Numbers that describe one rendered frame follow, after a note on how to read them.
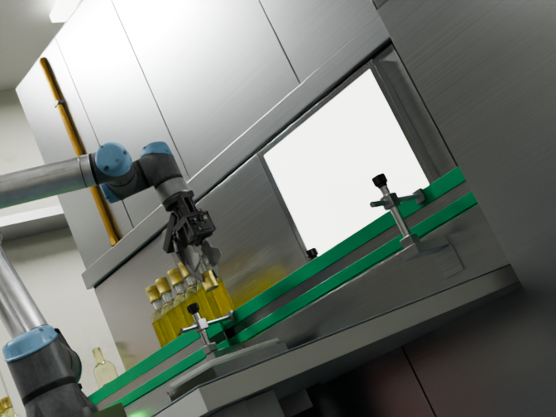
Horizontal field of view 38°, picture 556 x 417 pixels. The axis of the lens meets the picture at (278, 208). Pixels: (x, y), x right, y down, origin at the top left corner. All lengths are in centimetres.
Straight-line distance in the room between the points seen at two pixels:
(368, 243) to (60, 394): 71
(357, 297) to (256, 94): 68
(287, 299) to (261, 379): 84
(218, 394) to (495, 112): 64
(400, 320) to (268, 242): 95
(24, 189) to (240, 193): 59
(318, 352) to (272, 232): 102
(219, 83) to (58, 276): 343
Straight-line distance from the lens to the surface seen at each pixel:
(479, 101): 137
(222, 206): 225
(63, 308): 547
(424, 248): 153
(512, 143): 134
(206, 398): 104
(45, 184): 190
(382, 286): 171
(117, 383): 232
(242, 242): 221
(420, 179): 184
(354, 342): 118
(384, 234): 171
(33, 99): 302
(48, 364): 178
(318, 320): 184
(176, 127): 241
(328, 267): 182
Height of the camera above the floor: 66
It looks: 14 degrees up
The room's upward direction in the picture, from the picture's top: 25 degrees counter-clockwise
